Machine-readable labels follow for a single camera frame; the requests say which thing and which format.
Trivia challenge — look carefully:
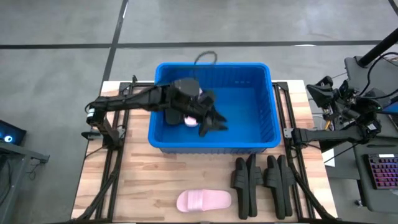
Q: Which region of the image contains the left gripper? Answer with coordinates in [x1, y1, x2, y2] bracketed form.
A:
[186, 93, 228, 138]

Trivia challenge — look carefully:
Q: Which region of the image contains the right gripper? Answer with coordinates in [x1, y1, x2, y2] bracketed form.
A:
[306, 83, 357, 121]

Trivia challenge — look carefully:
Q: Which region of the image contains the pink rubber slide sandal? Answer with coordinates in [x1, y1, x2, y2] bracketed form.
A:
[176, 189, 233, 213]
[183, 88, 205, 128]

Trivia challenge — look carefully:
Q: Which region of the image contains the blue plastic bin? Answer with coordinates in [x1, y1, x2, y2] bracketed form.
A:
[147, 62, 282, 156]

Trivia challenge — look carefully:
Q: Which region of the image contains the grey desk panel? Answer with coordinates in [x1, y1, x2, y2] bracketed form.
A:
[344, 55, 398, 139]
[353, 136, 398, 214]

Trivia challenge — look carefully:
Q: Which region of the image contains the white paper sheet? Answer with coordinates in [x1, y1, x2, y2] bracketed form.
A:
[323, 148, 336, 168]

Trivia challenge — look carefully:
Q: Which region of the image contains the black round pole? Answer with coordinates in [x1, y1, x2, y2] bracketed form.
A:
[356, 27, 398, 68]

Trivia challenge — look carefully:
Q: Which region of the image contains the blue screen laptop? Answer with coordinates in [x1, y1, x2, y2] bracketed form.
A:
[377, 99, 398, 116]

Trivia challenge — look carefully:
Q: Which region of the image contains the backlit computer keyboard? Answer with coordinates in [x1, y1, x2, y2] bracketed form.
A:
[364, 153, 398, 190]

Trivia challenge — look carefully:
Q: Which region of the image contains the computer with glowing fan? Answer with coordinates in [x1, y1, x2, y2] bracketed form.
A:
[0, 119, 28, 146]

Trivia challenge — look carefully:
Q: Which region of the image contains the grey metal cart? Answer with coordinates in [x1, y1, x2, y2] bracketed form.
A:
[0, 139, 50, 224]

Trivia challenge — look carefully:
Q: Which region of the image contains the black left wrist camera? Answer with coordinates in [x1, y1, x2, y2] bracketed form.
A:
[201, 89, 217, 106]

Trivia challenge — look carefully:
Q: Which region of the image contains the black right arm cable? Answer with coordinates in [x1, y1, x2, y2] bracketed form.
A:
[357, 52, 398, 98]

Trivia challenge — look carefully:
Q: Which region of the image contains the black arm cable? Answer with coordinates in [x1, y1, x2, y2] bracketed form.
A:
[194, 50, 218, 67]
[357, 52, 398, 98]

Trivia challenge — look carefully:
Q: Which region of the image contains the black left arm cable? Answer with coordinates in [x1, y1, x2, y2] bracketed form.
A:
[194, 50, 218, 67]

